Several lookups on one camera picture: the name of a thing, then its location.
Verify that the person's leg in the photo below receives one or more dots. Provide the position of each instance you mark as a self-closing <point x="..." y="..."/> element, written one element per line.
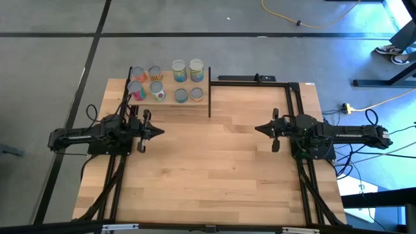
<point x="404" y="37"/>

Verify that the white can green red print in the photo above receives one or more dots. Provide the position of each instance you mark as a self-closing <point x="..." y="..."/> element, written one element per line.
<point x="157" y="91"/>

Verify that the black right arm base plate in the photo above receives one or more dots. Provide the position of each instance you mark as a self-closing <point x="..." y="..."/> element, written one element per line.
<point x="330" y="157"/>

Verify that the person's shoe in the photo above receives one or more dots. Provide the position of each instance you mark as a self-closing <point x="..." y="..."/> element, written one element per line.
<point x="388" y="49"/>
<point x="400" y="59"/>

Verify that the small table-level camera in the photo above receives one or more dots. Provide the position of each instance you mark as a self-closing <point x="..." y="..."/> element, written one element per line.
<point x="210" y="228"/>

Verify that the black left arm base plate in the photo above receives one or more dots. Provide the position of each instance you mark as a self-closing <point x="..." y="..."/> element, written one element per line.
<point x="110" y="151"/>

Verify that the yellow power plug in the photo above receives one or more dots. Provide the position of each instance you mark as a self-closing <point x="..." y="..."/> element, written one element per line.
<point x="347" y="108"/>

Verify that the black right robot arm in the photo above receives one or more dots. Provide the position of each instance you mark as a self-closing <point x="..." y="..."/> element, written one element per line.
<point x="351" y="135"/>

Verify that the short yellow spicy can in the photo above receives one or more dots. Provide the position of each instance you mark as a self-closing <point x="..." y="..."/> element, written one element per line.
<point x="156" y="73"/>

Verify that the black rail bar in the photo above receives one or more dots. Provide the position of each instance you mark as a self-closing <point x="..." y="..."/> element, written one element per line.
<point x="240" y="78"/>

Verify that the black desk leg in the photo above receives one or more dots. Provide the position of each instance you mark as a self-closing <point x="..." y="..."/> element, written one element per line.
<point x="373" y="83"/>

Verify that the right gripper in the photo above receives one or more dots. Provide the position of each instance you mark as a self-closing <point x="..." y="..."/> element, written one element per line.
<point x="286" y="128"/>

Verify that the black floor beam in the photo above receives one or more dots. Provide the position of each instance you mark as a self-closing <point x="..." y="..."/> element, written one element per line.
<point x="383" y="197"/>

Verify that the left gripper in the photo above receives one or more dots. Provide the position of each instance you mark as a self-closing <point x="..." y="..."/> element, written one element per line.
<point x="136" y="129"/>

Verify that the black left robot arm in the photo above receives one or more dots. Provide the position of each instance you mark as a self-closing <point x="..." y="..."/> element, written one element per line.
<point x="78" y="136"/>

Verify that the grey floor object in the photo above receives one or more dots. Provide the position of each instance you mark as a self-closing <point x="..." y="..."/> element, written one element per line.
<point x="9" y="150"/>

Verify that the silver aluminium bracket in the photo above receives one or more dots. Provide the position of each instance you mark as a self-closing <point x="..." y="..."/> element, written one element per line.
<point x="299" y="230"/>
<point x="120" y="227"/>

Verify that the short orange pink can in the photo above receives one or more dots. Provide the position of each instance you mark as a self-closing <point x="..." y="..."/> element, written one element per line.
<point x="139" y="73"/>

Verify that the wooden shelf black frame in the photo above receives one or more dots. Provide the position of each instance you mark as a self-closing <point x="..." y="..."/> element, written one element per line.
<point x="170" y="94"/>

